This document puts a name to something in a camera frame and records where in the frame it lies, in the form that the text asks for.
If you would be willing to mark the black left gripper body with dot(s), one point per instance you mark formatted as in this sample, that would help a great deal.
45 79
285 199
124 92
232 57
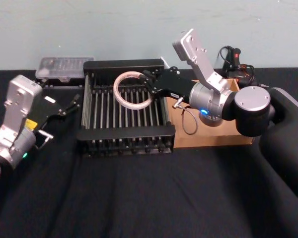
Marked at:
48 107

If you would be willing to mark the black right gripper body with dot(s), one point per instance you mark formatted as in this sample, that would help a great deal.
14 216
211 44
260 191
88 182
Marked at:
173 83

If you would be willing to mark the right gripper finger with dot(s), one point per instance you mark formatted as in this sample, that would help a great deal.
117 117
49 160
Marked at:
152 86
149 75

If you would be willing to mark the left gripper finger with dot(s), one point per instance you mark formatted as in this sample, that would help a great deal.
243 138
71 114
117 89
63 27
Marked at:
45 84
69 109

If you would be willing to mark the white tape roll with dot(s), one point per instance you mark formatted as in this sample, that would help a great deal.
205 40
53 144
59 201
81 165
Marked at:
116 92

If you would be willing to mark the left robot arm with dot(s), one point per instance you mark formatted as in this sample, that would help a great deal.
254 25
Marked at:
17 99

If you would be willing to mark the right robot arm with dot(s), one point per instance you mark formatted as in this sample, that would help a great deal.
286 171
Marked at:
250 99

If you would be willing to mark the white three-armed plastic piece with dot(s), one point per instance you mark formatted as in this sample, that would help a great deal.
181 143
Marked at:
164 61

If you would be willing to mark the clear plastic case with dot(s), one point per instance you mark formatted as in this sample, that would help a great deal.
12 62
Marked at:
64 68

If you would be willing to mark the black rack with steel bars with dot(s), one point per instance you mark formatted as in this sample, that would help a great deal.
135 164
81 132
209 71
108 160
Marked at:
125 138

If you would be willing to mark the shallow brown cardboard tray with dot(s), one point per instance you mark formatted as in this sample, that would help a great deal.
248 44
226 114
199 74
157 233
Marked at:
213 141

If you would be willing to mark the black table cloth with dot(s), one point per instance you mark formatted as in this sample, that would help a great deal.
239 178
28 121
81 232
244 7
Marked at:
114 198

